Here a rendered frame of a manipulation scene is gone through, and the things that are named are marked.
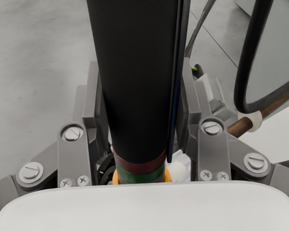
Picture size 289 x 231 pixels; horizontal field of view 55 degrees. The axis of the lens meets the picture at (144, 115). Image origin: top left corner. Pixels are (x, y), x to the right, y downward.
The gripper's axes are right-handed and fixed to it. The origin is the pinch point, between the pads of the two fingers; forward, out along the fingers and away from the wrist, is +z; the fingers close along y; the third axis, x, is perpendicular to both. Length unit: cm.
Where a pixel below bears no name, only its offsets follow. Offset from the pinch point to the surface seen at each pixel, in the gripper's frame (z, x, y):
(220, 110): 32, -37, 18
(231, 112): 31, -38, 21
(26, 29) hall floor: 253, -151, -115
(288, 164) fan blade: 6.3, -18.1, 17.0
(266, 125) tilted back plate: 25, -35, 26
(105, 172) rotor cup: 12.5, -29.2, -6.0
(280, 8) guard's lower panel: 116, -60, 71
